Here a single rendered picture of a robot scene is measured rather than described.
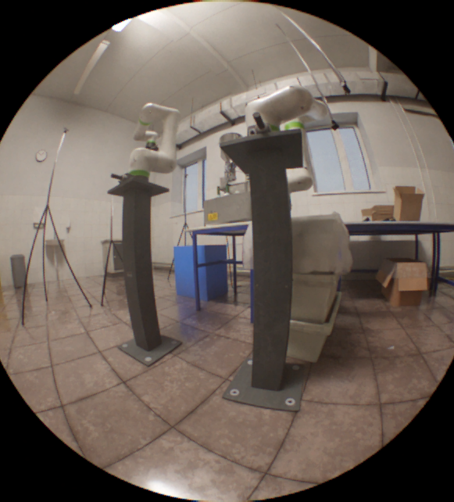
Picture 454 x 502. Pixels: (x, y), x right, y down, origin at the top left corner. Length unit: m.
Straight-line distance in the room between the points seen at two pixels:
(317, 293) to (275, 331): 0.28
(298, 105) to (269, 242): 0.48
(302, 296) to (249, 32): 4.21
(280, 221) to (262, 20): 3.93
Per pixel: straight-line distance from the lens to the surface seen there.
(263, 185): 0.56
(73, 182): 4.67
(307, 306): 0.81
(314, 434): 0.69
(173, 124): 1.25
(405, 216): 1.93
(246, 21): 4.09
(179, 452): 0.65
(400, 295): 1.89
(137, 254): 0.90
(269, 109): 0.69
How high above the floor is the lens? 0.59
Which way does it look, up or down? 2 degrees down
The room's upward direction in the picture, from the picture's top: 2 degrees counter-clockwise
